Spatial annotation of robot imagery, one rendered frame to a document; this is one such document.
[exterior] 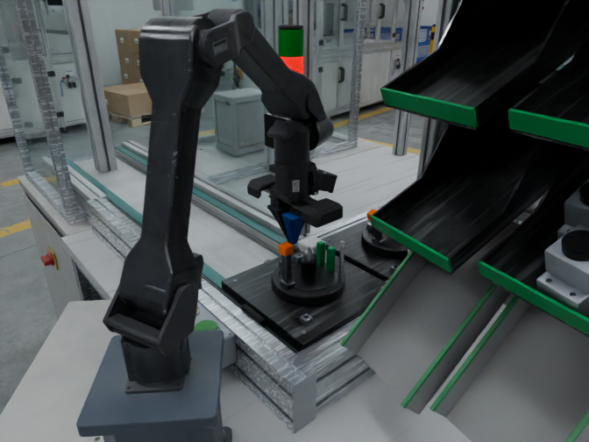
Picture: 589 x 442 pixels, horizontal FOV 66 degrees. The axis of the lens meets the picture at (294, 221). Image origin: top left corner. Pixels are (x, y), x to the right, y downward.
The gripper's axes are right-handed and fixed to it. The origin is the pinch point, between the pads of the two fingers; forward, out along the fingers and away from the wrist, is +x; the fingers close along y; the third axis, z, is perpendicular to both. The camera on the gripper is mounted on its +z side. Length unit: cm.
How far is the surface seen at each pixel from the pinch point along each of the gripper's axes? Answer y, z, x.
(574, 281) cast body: -44.4, -4.8, -13.0
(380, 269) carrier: -5.6, 18.3, 13.8
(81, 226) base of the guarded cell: 78, -16, 25
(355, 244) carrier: 5.0, 22.4, 13.9
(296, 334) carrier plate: -9.7, -7.6, 13.5
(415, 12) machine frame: 60, 112, -30
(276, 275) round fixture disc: 3.8, -1.0, 11.6
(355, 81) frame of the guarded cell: 82, 104, -3
